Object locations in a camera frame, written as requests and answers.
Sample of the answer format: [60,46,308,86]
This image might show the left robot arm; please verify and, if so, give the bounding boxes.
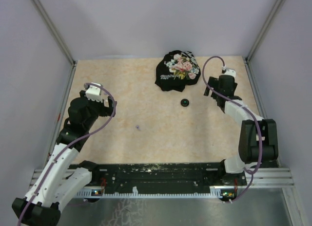
[12,85,117,226]

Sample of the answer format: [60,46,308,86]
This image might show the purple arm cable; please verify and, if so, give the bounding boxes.
[202,56,265,204]
[16,82,117,226]

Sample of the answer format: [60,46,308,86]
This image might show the left aluminium frame post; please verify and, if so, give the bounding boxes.
[30,0,76,66]

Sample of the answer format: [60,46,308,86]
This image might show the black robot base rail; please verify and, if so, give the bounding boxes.
[87,162,247,195]

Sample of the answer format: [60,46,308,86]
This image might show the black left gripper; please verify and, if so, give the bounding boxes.
[79,90,116,130]

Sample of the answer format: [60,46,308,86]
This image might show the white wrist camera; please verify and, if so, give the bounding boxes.
[84,82,108,103]
[221,66,236,78]

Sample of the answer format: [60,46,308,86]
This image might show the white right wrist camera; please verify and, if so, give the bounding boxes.
[221,66,236,78]

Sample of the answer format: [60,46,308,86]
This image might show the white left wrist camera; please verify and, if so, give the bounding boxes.
[84,82,108,103]

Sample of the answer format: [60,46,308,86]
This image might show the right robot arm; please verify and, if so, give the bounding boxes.
[204,75,278,185]

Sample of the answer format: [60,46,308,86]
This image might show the right aluminium frame post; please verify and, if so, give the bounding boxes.
[245,0,285,64]

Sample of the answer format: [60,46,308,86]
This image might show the aluminium frame post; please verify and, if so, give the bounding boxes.
[30,0,76,66]
[245,0,285,64]

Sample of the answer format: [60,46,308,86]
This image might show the black floral folded shirt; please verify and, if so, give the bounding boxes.
[155,50,201,92]

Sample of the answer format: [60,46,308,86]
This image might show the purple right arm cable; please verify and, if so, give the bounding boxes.
[202,56,265,204]

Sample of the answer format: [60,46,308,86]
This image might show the black earbud charging case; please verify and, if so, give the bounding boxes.
[180,99,190,107]

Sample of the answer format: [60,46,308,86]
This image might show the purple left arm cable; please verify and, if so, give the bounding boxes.
[16,82,117,226]

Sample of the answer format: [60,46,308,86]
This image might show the white slotted cable duct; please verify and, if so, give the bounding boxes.
[75,187,247,198]

